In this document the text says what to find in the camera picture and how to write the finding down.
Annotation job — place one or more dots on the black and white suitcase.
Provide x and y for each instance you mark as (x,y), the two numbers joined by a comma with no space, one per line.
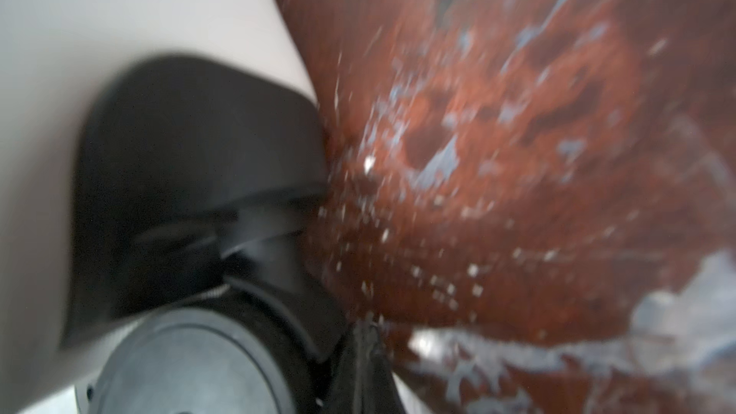
(159,162)

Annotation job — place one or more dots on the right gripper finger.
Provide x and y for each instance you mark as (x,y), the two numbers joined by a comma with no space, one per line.
(363,382)

